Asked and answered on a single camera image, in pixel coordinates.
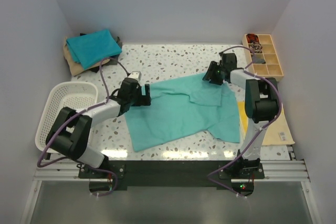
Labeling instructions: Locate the mint green t shirt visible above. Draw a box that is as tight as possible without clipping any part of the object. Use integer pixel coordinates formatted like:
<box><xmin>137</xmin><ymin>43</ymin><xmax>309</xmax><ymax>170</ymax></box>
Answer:
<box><xmin>125</xmin><ymin>74</ymin><xmax>240</xmax><ymax>152</ymax></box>

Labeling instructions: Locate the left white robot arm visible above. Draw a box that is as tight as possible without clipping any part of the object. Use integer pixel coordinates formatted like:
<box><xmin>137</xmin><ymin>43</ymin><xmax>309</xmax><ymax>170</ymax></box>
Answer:
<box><xmin>46</xmin><ymin>77</ymin><xmax>151</xmax><ymax>178</ymax></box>

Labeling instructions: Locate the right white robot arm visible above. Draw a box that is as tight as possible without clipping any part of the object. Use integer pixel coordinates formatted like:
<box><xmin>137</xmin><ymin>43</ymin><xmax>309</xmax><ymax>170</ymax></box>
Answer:
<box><xmin>203</xmin><ymin>52</ymin><xmax>282</xmax><ymax>178</ymax></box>

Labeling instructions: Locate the dark grey rolled cloth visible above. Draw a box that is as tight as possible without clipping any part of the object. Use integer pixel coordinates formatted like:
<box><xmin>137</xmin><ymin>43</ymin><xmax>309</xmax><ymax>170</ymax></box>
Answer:
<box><xmin>251</xmin><ymin>55</ymin><xmax>266</xmax><ymax>64</ymax></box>

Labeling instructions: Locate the grey patterned rolled cloth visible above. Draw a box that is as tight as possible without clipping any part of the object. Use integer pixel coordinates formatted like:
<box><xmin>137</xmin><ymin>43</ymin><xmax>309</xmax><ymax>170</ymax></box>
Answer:
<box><xmin>249</xmin><ymin>43</ymin><xmax>263</xmax><ymax>54</ymax></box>

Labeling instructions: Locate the red black patterned cloth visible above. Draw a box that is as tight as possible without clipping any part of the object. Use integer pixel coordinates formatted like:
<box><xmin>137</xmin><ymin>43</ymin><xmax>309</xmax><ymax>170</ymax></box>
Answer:
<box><xmin>246</xmin><ymin>34</ymin><xmax>260</xmax><ymax>44</ymax></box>

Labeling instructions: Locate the folded dark grey t shirt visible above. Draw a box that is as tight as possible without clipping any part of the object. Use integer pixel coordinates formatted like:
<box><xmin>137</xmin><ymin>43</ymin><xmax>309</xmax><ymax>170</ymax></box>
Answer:
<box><xmin>79</xmin><ymin>29</ymin><xmax>122</xmax><ymax>70</ymax></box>

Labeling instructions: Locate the wooden compartment box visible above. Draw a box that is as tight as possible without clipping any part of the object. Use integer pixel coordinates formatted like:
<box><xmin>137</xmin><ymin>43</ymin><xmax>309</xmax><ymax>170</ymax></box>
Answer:
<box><xmin>241</xmin><ymin>34</ymin><xmax>284</xmax><ymax>82</ymax></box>

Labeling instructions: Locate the white plastic laundry basket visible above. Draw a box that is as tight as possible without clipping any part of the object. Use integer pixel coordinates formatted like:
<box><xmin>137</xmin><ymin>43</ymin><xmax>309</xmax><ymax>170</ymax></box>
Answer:
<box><xmin>35</xmin><ymin>81</ymin><xmax>98</xmax><ymax>151</ymax></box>

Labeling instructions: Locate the folded teal t shirt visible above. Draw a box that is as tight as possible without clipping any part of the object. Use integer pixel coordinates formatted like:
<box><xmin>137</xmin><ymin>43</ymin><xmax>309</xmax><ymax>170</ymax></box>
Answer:
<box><xmin>66</xmin><ymin>29</ymin><xmax>122</xmax><ymax>70</ymax></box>

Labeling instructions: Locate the folded tan t shirt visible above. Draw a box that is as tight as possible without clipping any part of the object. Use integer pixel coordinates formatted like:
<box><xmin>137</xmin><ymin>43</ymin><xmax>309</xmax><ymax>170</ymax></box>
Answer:
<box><xmin>63</xmin><ymin>37</ymin><xmax>100</xmax><ymax>76</ymax></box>

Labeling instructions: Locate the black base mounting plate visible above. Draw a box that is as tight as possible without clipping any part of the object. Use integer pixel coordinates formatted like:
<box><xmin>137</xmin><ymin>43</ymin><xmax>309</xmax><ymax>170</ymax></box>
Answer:
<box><xmin>77</xmin><ymin>159</ymin><xmax>265</xmax><ymax>196</ymax></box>

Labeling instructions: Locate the yellow chick towel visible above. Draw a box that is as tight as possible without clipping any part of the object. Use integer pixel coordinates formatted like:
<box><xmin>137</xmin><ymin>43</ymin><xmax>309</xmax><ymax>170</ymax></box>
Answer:
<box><xmin>237</xmin><ymin>101</ymin><xmax>295</xmax><ymax>146</ymax></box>

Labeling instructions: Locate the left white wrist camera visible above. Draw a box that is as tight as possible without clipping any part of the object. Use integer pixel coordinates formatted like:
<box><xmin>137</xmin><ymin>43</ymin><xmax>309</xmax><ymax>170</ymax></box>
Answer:
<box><xmin>128</xmin><ymin>71</ymin><xmax>142</xmax><ymax>82</ymax></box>

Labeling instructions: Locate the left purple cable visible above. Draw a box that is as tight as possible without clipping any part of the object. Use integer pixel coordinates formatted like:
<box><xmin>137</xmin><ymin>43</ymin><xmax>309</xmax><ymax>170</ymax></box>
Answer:
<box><xmin>36</xmin><ymin>57</ymin><xmax>134</xmax><ymax>197</ymax></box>

